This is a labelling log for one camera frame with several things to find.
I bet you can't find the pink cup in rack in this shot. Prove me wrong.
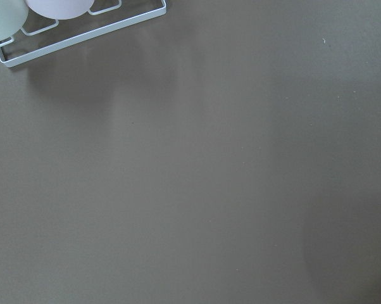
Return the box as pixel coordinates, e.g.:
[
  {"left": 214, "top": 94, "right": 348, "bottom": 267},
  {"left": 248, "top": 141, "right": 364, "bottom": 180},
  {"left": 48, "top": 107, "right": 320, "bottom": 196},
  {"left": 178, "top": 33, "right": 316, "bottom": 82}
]
[{"left": 25, "top": 0, "right": 94, "bottom": 20}]

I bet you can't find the white cup rack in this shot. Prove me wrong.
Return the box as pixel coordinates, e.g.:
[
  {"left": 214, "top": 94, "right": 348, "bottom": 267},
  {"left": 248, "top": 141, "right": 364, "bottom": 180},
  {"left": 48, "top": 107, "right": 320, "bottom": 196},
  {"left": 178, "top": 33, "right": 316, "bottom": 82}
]
[{"left": 0, "top": 0, "right": 166, "bottom": 68}]

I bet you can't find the green cup in rack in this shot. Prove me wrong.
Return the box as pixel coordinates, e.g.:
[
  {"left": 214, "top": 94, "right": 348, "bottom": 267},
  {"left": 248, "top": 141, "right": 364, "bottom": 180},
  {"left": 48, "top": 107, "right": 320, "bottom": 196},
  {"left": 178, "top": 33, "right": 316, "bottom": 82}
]
[{"left": 0, "top": 0, "right": 28, "bottom": 41}]

